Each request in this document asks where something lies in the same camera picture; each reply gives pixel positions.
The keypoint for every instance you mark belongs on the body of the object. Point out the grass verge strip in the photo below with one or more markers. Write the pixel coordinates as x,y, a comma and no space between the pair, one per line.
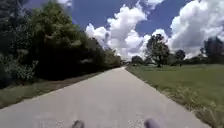
23,91

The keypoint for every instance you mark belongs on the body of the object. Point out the green grass field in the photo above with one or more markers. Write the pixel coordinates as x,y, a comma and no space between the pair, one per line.
186,83

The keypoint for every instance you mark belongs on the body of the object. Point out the grey paved path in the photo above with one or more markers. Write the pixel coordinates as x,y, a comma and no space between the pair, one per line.
110,96

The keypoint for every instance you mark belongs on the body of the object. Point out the row of trees and bushes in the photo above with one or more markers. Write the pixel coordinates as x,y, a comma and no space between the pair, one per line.
50,46

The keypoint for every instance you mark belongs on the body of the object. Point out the large lone tree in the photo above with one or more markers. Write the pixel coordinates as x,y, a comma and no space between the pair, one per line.
156,49

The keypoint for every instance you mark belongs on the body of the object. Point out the distant tree line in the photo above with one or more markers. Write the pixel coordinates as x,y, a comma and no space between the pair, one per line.
200,55

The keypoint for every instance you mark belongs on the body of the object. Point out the robot's own part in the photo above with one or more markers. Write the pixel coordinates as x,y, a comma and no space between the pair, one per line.
151,123
78,124

